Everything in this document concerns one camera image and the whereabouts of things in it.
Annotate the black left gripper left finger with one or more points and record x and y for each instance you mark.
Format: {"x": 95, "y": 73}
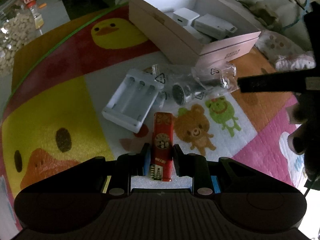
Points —
{"x": 144, "y": 160}

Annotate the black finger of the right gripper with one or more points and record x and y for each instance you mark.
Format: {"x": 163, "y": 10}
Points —
{"x": 298, "y": 81}

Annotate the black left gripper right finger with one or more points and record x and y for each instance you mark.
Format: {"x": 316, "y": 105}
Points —
{"x": 182, "y": 162}

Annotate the white battery charger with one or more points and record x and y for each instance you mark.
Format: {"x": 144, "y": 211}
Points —
{"x": 133, "y": 99}

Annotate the black object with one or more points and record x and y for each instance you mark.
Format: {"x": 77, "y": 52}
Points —
{"x": 184, "y": 84}

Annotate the floral ruffled cushion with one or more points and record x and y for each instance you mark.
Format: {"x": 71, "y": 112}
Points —
{"x": 284, "y": 54}

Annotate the colourful cartoon animal mat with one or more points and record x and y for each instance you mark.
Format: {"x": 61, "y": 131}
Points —
{"x": 54, "y": 119}

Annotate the white power adapter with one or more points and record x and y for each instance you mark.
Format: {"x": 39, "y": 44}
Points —
{"x": 214, "y": 27}

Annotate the pink cardboard box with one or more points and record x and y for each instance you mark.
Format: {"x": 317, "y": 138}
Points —
{"x": 186, "y": 45}

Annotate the white cube charger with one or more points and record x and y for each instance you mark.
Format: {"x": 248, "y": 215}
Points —
{"x": 184, "y": 16}

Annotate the small red-capped bottle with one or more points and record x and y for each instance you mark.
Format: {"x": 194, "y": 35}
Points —
{"x": 36, "y": 15}

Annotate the white low table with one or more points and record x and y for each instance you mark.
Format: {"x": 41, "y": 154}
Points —
{"x": 54, "y": 15}

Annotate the glass jar with snacks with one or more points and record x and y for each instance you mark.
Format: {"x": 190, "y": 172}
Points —
{"x": 17, "y": 30}

